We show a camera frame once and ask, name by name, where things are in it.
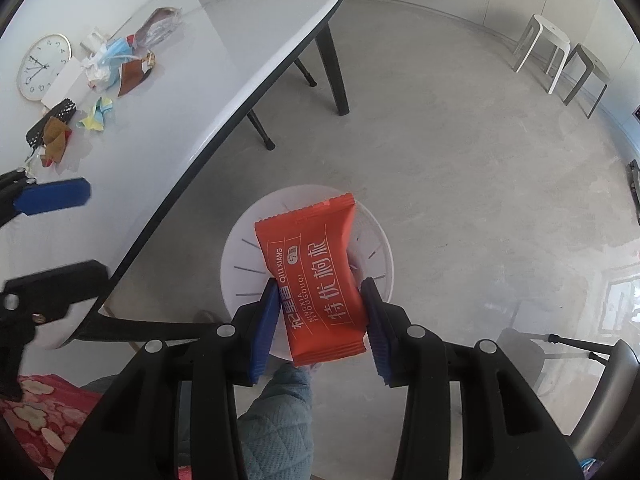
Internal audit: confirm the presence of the white wall clock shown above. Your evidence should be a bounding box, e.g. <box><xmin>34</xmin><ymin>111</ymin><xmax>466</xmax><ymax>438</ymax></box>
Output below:
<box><xmin>16</xmin><ymin>34</ymin><xmax>72</xmax><ymax>101</ymax></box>

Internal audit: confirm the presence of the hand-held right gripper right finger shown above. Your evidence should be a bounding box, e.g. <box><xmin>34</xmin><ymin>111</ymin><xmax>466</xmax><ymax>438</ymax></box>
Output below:
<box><xmin>357</xmin><ymin>277</ymin><xmax>586</xmax><ymax>480</ymax></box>

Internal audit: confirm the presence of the red floral cloth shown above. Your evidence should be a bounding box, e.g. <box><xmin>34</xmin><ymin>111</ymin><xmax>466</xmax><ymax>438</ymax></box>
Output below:
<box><xmin>0</xmin><ymin>374</ymin><xmax>108</xmax><ymax>480</ymax></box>

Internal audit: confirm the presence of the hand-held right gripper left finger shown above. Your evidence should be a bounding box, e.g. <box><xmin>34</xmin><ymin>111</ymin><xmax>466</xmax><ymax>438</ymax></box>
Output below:
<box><xmin>54</xmin><ymin>277</ymin><xmax>282</xmax><ymax>480</ymax></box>

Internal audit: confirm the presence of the crumpled white tissue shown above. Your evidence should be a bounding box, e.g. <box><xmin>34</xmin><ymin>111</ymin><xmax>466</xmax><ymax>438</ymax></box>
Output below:
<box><xmin>85</xmin><ymin>62</ymin><xmax>118</xmax><ymax>92</ymax></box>

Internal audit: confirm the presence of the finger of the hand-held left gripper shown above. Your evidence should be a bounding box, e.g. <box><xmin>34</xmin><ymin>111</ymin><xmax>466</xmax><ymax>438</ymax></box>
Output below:
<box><xmin>0</xmin><ymin>170</ymin><xmax>92</xmax><ymax>228</ymax></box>
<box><xmin>0</xmin><ymin>260</ymin><xmax>111</xmax><ymax>402</ymax></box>

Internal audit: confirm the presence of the black table leg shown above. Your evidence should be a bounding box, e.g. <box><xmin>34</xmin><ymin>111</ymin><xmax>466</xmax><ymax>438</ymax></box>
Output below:
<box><xmin>315</xmin><ymin>25</ymin><xmax>351</xmax><ymax>117</ymax></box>

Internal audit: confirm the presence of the blue quilted clothing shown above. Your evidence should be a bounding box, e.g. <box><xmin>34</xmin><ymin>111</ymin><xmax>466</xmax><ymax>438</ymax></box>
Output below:
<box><xmin>237</xmin><ymin>362</ymin><xmax>313</xmax><ymax>480</ymax></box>

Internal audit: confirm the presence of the red snack packet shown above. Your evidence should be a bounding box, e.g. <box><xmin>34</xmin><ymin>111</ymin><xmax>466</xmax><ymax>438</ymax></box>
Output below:
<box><xmin>254</xmin><ymin>192</ymin><xmax>369</xmax><ymax>367</ymax></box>

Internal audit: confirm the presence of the yellow and blue wrapper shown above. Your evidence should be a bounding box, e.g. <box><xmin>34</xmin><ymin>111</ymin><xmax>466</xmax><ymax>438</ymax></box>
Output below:
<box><xmin>77</xmin><ymin>96</ymin><xmax>115</xmax><ymax>132</ymax></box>

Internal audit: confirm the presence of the blue face mask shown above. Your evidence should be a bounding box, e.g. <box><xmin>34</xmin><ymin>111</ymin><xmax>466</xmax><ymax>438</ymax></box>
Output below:
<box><xmin>97</xmin><ymin>36</ymin><xmax>138</xmax><ymax>68</ymax></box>

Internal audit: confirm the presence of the grey stool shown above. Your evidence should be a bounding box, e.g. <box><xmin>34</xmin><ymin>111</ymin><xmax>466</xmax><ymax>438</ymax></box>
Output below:
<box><xmin>562</xmin><ymin>44</ymin><xmax>612</xmax><ymax>120</ymax></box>

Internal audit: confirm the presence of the white stool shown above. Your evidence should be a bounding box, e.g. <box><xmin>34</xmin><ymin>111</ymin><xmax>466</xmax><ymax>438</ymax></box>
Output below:
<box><xmin>512</xmin><ymin>14</ymin><xmax>572</xmax><ymax>95</ymax></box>

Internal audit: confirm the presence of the white round trash bin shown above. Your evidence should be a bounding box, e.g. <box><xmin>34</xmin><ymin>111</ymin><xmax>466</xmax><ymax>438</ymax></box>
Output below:
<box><xmin>221</xmin><ymin>185</ymin><xmax>396</xmax><ymax>361</ymax></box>

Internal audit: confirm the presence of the glossy brown wrapper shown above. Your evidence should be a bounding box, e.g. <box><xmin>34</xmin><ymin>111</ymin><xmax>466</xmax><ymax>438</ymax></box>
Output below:
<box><xmin>117</xmin><ymin>52</ymin><xmax>156</xmax><ymax>97</ymax></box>

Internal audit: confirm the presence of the white card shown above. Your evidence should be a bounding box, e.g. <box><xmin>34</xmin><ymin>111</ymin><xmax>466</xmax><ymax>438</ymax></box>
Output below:
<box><xmin>41</xmin><ymin>57</ymin><xmax>93</xmax><ymax>111</ymax></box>

